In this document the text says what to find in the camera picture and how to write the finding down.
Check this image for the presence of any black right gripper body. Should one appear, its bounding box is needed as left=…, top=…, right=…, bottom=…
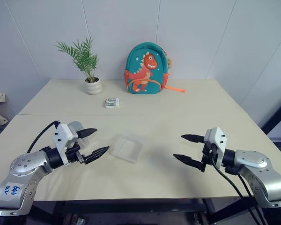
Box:
left=200, top=142, right=218, bottom=166

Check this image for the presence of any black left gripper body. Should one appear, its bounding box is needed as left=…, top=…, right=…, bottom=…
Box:
left=65, top=143, right=87, bottom=165

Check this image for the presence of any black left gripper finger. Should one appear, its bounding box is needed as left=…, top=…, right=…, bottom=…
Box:
left=76, top=128, right=98, bottom=140
left=84, top=146, right=110, bottom=165

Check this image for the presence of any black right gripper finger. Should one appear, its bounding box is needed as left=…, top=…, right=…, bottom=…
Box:
left=173, top=153, right=207, bottom=173
left=180, top=134, right=206, bottom=144

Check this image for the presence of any clear square plastic tray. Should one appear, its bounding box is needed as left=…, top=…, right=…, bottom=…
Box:
left=111, top=134, right=144, bottom=165

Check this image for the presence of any small white green box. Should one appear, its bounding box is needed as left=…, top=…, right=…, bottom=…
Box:
left=104, top=97, right=120, bottom=109

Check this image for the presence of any white ribbed plant pot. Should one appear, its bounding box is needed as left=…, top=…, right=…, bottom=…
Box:
left=83, top=77, right=104, bottom=96

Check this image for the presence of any green palm plant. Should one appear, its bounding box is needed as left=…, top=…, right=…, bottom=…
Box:
left=55, top=36, right=100, bottom=83

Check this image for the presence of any black metal stand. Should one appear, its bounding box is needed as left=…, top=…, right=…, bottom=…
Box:
left=260, top=93, right=281, bottom=143

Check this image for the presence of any teal dinosaur backpack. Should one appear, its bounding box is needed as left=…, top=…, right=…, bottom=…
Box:
left=124, top=42, right=186, bottom=95

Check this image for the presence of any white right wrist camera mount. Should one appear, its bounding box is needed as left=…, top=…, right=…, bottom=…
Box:
left=204, top=127, right=228, bottom=165

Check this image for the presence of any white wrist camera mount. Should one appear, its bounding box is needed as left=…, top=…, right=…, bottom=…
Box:
left=204, top=127, right=228, bottom=165
left=52, top=123, right=78, bottom=167

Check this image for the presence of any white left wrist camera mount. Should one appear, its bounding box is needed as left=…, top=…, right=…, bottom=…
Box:
left=52, top=123, right=78, bottom=167

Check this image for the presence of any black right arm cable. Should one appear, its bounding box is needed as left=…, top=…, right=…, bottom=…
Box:
left=210, top=144, right=260, bottom=225
left=235, top=172, right=267, bottom=225

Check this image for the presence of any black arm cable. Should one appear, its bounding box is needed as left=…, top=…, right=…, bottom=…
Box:
left=235, top=172, right=267, bottom=225
left=26, top=120, right=61, bottom=153
left=210, top=144, right=260, bottom=225

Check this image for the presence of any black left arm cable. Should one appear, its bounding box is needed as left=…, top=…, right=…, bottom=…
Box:
left=26, top=120, right=61, bottom=153

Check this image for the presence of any black table frame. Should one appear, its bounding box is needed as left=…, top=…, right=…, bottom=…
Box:
left=30, top=198, right=258, bottom=225

